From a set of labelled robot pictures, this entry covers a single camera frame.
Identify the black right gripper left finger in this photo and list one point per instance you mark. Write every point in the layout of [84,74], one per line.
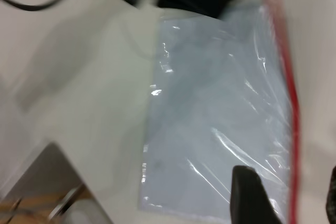
[249,197]

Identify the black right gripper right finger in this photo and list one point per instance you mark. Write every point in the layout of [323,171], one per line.
[331,197]

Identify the clear plastic bag red zipper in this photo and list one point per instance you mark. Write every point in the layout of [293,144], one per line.
[218,108]

